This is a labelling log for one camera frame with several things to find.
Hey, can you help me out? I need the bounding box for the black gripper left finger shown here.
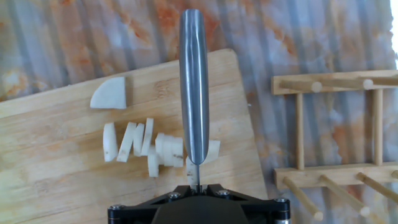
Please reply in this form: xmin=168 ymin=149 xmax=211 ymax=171
xmin=107 ymin=184 xmax=198 ymax=224

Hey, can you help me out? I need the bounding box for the long white radish piece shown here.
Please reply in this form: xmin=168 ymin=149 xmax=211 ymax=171
xmin=203 ymin=139 xmax=221 ymax=165

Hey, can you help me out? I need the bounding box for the steel cleaver knife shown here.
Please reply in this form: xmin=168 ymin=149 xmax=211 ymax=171
xmin=178 ymin=8 xmax=210 ymax=192

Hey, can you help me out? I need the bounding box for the marble pattern table mat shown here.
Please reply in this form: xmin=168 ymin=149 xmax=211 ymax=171
xmin=0 ymin=0 xmax=398 ymax=224

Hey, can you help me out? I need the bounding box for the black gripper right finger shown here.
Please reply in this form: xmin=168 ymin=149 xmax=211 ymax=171
xmin=200 ymin=183 xmax=292 ymax=224

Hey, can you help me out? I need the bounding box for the wooden cutting board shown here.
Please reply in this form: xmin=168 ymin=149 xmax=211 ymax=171
xmin=0 ymin=48 xmax=269 ymax=224

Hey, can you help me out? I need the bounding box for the wooden peg knife rack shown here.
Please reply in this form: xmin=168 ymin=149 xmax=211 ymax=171
xmin=271 ymin=69 xmax=398 ymax=222

